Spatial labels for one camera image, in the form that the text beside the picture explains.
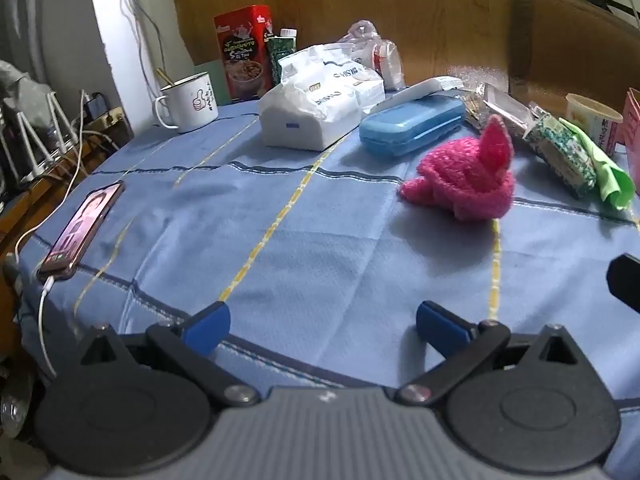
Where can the green patterned packet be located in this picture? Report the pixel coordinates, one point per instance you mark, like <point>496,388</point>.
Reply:
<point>562,152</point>

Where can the black power adapter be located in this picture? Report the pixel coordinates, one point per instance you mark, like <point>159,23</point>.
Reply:
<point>96,105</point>

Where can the smartphone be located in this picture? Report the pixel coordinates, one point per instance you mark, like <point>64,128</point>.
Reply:
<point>82,230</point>

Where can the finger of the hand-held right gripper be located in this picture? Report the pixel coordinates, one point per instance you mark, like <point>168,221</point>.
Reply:
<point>625,280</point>

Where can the round paper tub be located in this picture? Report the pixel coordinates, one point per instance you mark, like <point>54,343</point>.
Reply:
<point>595,117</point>

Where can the red cereal box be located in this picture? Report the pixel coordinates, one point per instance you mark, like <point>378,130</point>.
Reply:
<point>245,50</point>

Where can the light blue glasses case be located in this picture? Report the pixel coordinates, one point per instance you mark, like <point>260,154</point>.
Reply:
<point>410,122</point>

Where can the brown tray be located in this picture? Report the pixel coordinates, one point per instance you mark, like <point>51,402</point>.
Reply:
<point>575,45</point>

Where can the spoon in mug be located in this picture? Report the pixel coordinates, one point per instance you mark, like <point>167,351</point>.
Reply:
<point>165,76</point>

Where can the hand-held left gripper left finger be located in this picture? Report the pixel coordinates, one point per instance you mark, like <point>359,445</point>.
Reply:
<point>207,327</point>

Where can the green drink carton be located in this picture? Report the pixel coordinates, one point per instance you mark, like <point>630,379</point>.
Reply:
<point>281,47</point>

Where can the white router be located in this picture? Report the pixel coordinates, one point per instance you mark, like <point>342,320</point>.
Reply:
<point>35,135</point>

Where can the white enamel mug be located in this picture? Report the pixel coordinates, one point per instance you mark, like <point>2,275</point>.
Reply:
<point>192,102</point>

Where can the blue striped tablecloth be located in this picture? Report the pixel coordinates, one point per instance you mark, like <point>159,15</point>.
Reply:
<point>280,220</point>

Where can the wooden board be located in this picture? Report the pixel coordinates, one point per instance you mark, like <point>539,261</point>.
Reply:
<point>350,0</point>

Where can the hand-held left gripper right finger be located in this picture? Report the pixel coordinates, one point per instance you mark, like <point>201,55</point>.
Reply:
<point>440,325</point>

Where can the silvery small box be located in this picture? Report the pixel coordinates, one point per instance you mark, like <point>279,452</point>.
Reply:
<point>505,105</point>

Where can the green cloth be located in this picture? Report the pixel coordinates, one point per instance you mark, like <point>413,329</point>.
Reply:
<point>607,170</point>

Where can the clear plastic bag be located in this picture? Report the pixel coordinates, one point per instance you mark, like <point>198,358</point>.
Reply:
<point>372,50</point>

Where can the pink tin box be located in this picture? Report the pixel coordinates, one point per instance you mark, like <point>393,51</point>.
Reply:
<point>632,135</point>

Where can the green paper card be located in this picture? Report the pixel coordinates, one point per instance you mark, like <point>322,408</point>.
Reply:
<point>210,72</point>

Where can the white tissue pack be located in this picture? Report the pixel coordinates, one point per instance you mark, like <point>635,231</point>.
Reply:
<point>315,100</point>

